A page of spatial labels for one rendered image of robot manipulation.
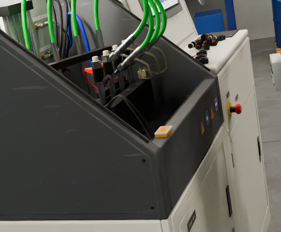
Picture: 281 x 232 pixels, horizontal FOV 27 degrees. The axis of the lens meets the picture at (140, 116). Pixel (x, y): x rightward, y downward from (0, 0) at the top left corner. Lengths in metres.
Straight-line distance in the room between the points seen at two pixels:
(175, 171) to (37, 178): 0.33
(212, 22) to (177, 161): 5.59
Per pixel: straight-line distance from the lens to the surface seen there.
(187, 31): 2.47
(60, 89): 1.29
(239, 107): 2.01
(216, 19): 6.93
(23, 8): 1.68
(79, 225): 1.40
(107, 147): 1.28
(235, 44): 2.25
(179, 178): 1.40
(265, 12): 8.05
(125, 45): 1.57
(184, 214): 1.44
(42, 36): 1.94
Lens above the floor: 1.36
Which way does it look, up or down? 15 degrees down
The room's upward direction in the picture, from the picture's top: 10 degrees counter-clockwise
